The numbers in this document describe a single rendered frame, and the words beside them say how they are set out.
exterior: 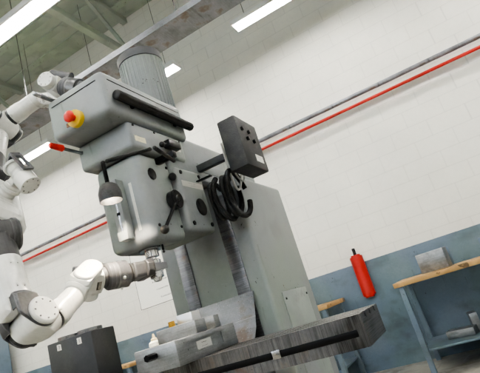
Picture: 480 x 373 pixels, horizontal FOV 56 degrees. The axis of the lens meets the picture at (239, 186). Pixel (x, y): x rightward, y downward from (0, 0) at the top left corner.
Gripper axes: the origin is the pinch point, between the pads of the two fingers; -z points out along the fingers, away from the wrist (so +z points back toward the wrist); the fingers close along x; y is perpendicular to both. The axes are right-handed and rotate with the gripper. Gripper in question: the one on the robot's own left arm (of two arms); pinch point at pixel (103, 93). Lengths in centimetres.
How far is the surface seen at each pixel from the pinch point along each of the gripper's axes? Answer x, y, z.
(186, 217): -7, -40, -43
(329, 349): 24, -67, -102
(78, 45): -480, 246, 419
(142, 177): 10.0, -31.2, -31.0
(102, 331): -8, -87, -22
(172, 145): -2.9, -15.3, -32.6
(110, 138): 13.1, -20.1, -17.0
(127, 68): -15.3, 17.8, 2.9
